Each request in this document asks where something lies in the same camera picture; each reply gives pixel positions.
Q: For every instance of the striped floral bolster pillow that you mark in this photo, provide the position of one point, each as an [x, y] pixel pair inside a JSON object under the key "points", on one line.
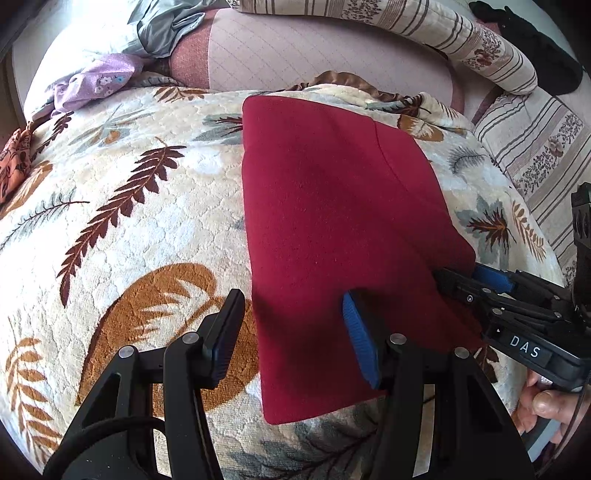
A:
{"points": [[461, 37]]}

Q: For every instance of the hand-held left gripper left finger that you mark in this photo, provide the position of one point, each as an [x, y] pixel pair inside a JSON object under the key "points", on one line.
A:
{"points": [[226, 332]]}

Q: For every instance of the black cloth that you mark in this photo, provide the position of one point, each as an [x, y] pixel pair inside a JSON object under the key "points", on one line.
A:
{"points": [[545, 50]]}

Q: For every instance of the person's right hand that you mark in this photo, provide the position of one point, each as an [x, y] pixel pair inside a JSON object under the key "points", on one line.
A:
{"points": [[549, 404]]}

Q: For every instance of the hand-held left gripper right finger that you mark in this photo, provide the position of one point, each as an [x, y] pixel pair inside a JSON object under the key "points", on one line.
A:
{"points": [[360, 341]]}

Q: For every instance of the white pillow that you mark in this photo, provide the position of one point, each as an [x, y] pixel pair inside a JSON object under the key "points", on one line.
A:
{"points": [[60, 55]]}

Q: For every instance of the purple floral cloth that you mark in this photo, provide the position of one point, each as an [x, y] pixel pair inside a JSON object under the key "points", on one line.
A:
{"points": [[101, 78]]}

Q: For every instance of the grey satin cloth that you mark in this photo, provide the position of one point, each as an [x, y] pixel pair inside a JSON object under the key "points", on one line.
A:
{"points": [[161, 27]]}

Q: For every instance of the striped floral quilt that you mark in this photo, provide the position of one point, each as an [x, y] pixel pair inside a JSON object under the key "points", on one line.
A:
{"points": [[545, 147]]}

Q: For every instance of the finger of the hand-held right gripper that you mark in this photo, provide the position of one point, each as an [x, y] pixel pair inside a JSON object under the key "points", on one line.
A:
{"points": [[491, 278], [466, 295]]}

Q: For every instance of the dark red garment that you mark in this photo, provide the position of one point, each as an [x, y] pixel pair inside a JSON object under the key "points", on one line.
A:
{"points": [[323, 207]]}

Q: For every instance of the cream leaf-print blanket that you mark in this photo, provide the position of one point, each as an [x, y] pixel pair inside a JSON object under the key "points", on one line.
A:
{"points": [[138, 207]]}

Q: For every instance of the orange floral cloth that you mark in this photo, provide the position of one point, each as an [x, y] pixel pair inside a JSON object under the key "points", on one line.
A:
{"points": [[14, 161]]}

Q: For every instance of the pink quilted bed sheet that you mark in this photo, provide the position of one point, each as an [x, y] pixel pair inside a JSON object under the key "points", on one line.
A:
{"points": [[323, 55]]}

